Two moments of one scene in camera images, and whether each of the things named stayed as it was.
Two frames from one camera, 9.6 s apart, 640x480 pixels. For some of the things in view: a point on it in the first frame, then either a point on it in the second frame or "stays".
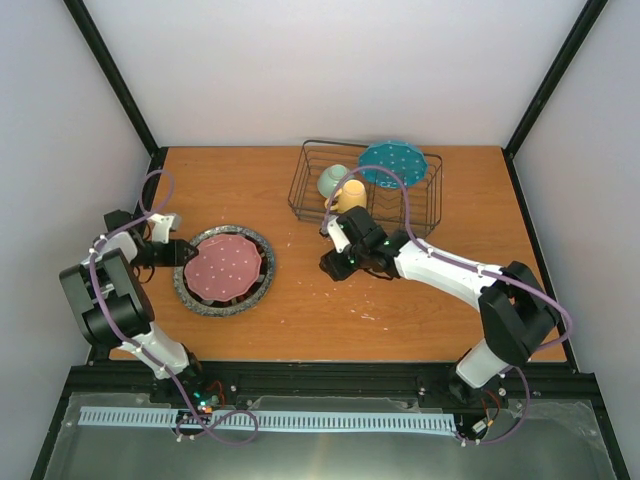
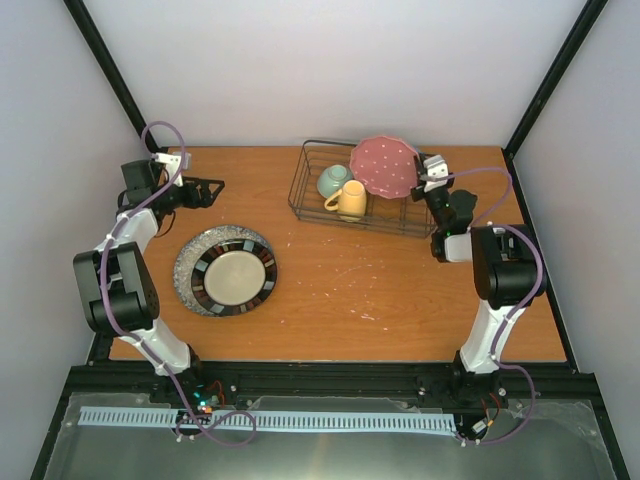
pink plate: x=224 y=268 → x=386 y=166
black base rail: x=542 y=380 stays
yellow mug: x=352 y=193 stays
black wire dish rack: x=397 y=187 stays
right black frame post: x=567 y=53 stays
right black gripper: x=334 y=269 → x=416 y=191
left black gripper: x=177 y=252 → x=194 y=202
